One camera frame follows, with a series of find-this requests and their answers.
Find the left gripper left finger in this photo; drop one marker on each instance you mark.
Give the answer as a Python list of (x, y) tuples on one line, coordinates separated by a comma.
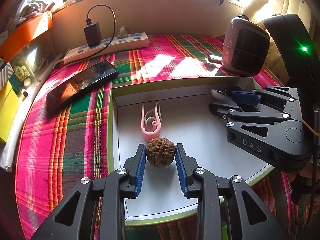
[(125, 182)]

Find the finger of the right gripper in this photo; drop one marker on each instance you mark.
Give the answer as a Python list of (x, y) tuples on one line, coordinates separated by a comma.
[(235, 113), (256, 96)]

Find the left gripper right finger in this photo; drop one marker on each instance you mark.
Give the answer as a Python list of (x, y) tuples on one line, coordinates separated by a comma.
[(197, 182)]

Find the black oval three-button device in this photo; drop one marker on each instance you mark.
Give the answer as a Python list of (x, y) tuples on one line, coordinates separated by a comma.
[(220, 96)]

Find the brown wrinkled walnut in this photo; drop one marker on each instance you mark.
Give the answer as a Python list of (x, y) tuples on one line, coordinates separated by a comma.
[(160, 152)]

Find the green white cardboard box tray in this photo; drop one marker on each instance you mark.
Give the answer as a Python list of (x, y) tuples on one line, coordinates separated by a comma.
[(186, 119)]

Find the pink clip with green pad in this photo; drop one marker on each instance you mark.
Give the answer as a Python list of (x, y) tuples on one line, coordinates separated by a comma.
[(151, 122)]

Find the cream heart pattern curtain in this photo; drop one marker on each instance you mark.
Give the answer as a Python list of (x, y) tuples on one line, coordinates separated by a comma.
[(258, 10)]

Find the black smartphone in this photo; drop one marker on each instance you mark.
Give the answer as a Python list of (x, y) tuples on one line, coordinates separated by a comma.
[(78, 85)]

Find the white plug on strip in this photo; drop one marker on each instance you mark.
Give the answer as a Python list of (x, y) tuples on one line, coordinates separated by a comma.
[(123, 32)]

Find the white power strip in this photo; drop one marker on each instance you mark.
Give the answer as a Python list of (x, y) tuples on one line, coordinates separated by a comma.
[(132, 41)]

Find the yellow cardboard box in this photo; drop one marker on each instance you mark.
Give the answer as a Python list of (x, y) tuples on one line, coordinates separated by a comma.
[(10, 102)]

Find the black charger adapter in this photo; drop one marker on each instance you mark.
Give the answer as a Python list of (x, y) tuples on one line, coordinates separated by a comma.
[(92, 33)]

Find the orange storage box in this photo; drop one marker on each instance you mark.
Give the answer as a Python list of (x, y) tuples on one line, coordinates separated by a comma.
[(24, 34)]

